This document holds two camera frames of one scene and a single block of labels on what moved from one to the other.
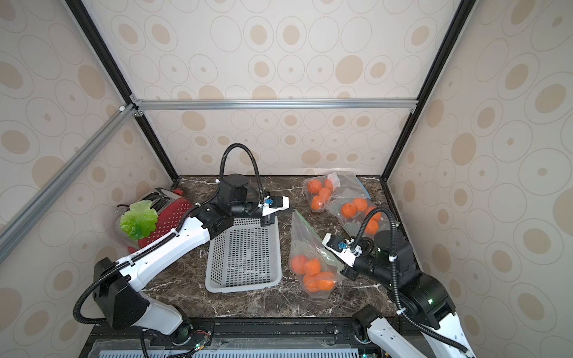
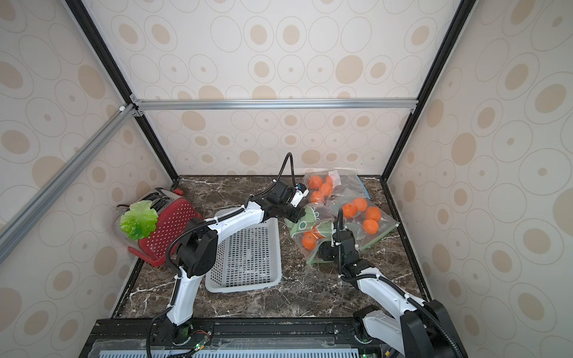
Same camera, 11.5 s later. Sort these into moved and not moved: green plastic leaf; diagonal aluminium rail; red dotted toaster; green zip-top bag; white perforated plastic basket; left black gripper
Moved: left black gripper; green zip-top bag
Not moved: white perforated plastic basket; green plastic leaf; red dotted toaster; diagonal aluminium rail
